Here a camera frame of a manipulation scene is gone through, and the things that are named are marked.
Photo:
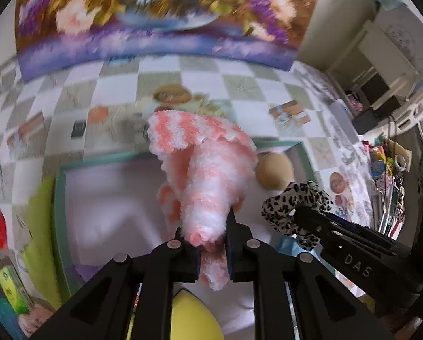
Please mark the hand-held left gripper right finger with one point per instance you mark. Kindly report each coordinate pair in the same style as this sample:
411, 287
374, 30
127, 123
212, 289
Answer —
234, 255

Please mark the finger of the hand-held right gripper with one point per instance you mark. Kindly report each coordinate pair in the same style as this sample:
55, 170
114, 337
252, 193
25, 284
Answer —
314, 223
360, 228

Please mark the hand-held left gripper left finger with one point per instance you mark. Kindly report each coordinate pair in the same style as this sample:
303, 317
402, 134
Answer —
190, 258

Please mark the leopard print scrunchie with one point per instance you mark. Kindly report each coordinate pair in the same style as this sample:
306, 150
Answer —
278, 212

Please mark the yellow sponge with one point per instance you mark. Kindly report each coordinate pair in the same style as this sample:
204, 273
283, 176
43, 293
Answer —
193, 318

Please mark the beige round puff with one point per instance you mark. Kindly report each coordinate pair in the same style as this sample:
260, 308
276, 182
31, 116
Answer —
273, 171

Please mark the pink white fuzzy cloth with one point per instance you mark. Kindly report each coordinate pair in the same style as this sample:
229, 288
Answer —
204, 170

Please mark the teal rimmed white tray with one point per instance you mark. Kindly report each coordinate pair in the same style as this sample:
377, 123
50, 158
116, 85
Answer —
119, 202

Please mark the lime green cloth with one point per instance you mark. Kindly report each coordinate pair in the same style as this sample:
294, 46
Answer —
41, 226

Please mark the green tissue packet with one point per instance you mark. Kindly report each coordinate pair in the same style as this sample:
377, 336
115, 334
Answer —
11, 288

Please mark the teal wipes case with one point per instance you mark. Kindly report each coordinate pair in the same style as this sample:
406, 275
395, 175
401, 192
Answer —
0, 320

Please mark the pile of colourful stationery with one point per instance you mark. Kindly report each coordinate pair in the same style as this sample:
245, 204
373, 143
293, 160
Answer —
388, 184

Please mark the small black box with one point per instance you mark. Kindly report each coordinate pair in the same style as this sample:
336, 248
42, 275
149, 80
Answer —
365, 120

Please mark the small white device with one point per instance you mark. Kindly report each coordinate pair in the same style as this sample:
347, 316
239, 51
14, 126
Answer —
339, 108

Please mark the pink floral fabric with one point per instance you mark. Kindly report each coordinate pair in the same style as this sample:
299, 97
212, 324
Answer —
37, 320

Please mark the white shelf unit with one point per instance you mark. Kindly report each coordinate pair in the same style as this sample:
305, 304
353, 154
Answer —
374, 42

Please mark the floral painting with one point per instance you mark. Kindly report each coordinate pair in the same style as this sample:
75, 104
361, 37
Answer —
161, 7

